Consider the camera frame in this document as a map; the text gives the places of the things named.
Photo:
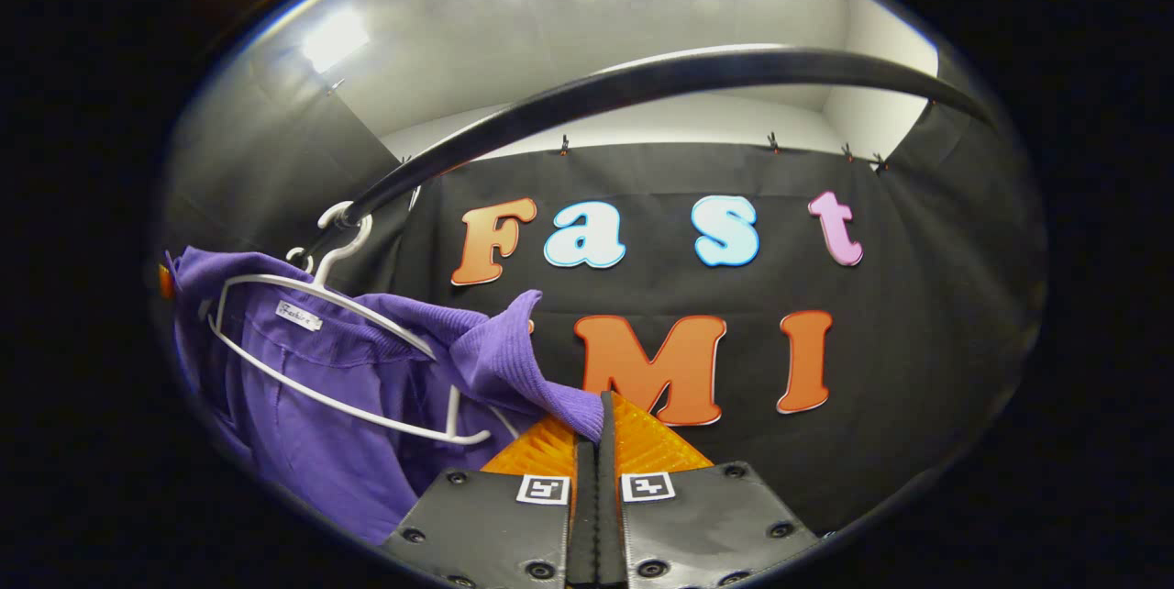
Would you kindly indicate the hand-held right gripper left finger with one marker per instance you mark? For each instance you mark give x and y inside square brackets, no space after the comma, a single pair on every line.
[495,525]

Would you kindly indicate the black clothes rack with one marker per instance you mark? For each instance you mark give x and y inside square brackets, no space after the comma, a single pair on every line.
[642,83]

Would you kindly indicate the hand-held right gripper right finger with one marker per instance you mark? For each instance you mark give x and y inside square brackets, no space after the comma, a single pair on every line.
[706,525]

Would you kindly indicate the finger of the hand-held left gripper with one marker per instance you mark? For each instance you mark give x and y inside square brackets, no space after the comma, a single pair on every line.
[166,283]

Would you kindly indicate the ceiling light panel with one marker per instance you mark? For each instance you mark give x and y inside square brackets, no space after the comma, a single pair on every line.
[335,40]

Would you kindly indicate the row of backdrop clips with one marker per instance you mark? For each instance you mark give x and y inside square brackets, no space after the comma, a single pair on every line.
[773,142]

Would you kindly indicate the white clothes hanger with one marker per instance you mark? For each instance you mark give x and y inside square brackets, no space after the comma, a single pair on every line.
[295,251]
[453,415]

